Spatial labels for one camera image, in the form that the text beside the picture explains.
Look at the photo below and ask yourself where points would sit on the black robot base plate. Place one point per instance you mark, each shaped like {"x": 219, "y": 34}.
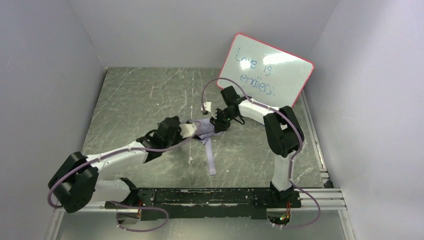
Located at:
{"x": 192, "y": 203}

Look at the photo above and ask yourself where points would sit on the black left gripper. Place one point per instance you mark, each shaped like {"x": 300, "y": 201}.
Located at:
{"x": 177, "y": 127}

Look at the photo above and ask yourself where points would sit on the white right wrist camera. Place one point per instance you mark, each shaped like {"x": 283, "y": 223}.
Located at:
{"x": 206, "y": 108}

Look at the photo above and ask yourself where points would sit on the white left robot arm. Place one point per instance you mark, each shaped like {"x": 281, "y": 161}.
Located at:
{"x": 84, "y": 179}

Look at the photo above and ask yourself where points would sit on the red framed whiteboard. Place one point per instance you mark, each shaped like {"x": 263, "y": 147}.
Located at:
{"x": 267, "y": 74}

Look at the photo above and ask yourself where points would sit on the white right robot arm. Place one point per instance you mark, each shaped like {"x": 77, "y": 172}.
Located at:
{"x": 284, "y": 135}

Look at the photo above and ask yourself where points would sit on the lilac and black folding umbrella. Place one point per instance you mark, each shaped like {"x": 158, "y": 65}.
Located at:
{"x": 205, "y": 130}

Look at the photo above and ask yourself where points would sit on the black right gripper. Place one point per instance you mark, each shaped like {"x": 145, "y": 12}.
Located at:
{"x": 217, "y": 122}

